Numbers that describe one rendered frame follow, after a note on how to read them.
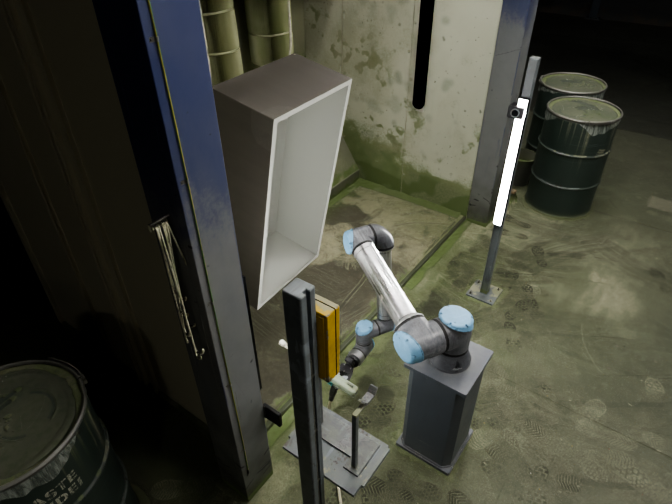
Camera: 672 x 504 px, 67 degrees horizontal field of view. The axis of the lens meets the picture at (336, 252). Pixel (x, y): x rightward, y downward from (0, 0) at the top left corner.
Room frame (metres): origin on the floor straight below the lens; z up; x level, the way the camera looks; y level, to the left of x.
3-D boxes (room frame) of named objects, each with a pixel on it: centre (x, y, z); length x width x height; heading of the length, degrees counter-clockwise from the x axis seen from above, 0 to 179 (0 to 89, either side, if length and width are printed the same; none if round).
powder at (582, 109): (3.95, -2.01, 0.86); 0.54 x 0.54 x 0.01
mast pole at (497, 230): (2.74, -1.06, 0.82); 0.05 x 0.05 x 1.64; 54
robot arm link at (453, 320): (1.57, -0.51, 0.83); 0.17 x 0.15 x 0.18; 115
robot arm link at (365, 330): (1.97, -0.16, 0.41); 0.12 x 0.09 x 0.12; 115
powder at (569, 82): (4.58, -2.17, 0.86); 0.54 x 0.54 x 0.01
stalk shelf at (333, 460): (1.04, 0.01, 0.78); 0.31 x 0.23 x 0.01; 54
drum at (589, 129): (3.95, -2.01, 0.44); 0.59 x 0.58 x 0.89; 158
